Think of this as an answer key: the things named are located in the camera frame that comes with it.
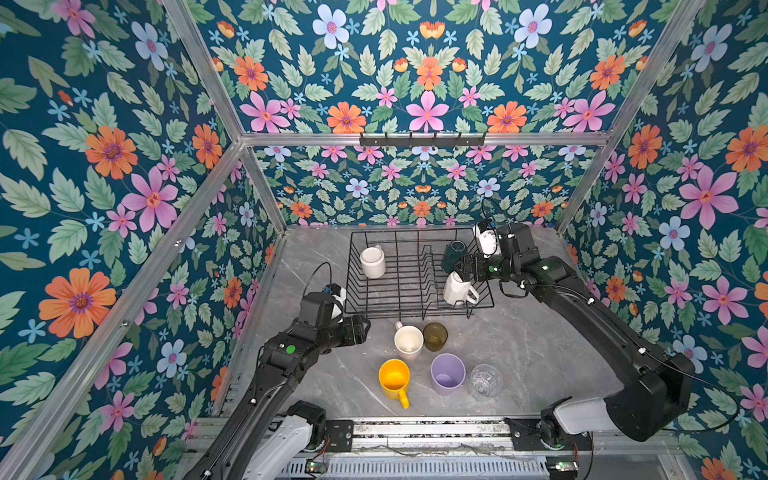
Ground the dark green mug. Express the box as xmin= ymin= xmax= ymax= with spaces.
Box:
xmin=441 ymin=240 xmax=468 ymax=274

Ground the cream faceted mug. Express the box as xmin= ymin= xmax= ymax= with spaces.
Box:
xmin=443 ymin=272 xmax=480 ymax=307

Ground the white mug pink handle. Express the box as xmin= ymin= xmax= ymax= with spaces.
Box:
xmin=394 ymin=322 xmax=424 ymax=361

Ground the yellow mug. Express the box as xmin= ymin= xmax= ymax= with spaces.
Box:
xmin=378 ymin=359 xmax=411 ymax=409

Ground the white mug red inside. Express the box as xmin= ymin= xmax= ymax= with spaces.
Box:
xmin=360 ymin=245 xmax=386 ymax=280

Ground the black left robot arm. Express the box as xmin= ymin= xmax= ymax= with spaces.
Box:
xmin=185 ymin=291 xmax=371 ymax=479

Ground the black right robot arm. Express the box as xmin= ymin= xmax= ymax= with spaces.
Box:
xmin=455 ymin=220 xmax=695 ymax=448

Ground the olive green glass cup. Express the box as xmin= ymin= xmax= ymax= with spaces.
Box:
xmin=423 ymin=322 xmax=449 ymax=352

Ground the lilac plastic cup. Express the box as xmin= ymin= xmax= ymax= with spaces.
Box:
xmin=430 ymin=353 xmax=466 ymax=396

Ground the clear glass cup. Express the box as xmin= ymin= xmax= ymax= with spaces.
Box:
xmin=470 ymin=364 xmax=504 ymax=398

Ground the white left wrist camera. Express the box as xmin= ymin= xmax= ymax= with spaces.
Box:
xmin=327 ymin=283 xmax=347 ymax=319

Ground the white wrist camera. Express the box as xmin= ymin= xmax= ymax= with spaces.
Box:
xmin=473 ymin=218 xmax=501 ymax=258
xmin=327 ymin=283 xmax=347 ymax=319

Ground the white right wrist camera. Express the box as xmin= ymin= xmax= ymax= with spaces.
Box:
xmin=473 ymin=218 xmax=501 ymax=258

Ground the black wire dish rack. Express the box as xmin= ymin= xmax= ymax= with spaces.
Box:
xmin=344 ymin=226 xmax=495 ymax=321

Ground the black hook rail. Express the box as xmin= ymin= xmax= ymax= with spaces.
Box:
xmin=358 ymin=132 xmax=486 ymax=149

